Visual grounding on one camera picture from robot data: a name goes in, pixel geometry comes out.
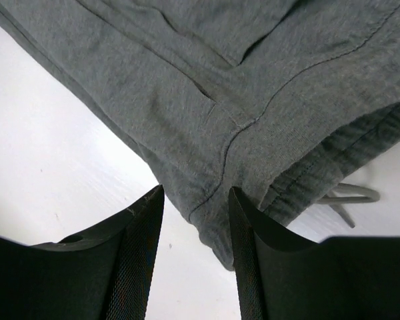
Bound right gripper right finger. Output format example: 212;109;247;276
229;187;400;320

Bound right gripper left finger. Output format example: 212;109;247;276
0;186;164;319

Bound grey shorts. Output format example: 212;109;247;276
0;1;400;270

